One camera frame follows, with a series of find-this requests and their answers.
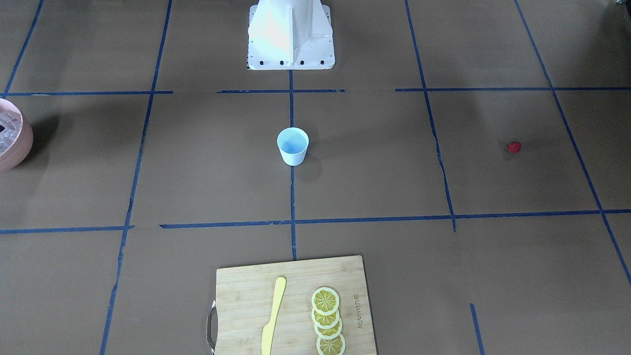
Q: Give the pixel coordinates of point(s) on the light blue paper cup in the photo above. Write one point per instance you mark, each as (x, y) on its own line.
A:
(293, 144)

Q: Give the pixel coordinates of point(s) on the pile of clear ice cubes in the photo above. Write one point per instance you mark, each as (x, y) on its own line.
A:
(11, 125)

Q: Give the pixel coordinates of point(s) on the top lemon slice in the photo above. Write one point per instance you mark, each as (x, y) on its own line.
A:
(325, 301)

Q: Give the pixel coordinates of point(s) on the lemon slice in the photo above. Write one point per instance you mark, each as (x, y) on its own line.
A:
(329, 333)
(325, 301)
(325, 321)
(332, 346)

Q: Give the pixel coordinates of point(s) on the bamboo cutting board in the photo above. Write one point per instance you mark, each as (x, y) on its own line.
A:
(243, 300)

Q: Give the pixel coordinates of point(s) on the yellow plastic knife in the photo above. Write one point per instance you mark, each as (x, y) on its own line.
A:
(268, 330)

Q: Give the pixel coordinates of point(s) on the bottom lemon slice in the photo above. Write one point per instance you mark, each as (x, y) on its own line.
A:
(332, 346)

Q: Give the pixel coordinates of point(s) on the red strawberry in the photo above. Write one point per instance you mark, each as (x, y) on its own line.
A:
(514, 147)

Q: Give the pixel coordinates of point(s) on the pink bowl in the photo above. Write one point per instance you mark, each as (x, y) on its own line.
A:
(22, 146)

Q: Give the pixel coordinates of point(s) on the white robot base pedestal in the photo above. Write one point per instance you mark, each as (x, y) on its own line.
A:
(290, 35)

